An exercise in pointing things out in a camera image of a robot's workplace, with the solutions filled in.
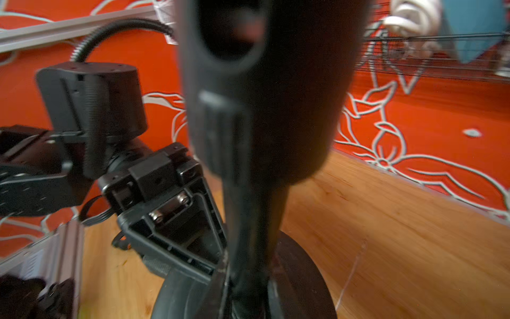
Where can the black mic clip pole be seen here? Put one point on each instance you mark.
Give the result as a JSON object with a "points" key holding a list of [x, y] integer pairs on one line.
{"points": [[264, 82]]}

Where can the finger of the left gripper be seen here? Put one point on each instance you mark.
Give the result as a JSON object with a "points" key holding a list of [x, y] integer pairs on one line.
{"points": [[180, 229]]}

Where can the teal box in basket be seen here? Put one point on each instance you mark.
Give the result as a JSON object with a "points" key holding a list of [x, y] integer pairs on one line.
{"points": [[470, 28]]}

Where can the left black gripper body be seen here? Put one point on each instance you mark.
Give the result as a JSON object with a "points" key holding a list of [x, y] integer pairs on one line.
{"points": [[139, 181]]}

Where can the black round stand base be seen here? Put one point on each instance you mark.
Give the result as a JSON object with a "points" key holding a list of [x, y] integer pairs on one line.
{"points": [[290, 286]]}

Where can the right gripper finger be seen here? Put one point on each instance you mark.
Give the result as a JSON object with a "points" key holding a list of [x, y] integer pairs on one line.
{"points": [[216, 303]]}

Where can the orange black handled tool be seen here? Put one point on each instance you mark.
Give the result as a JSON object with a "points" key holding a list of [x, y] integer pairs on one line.
{"points": [[121, 242]]}

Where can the black wire wall basket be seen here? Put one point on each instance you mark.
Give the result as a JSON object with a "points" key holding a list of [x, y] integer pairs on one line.
{"points": [[402, 38]]}

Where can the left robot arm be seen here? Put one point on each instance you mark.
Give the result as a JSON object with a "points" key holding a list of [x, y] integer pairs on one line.
{"points": [[93, 158]]}

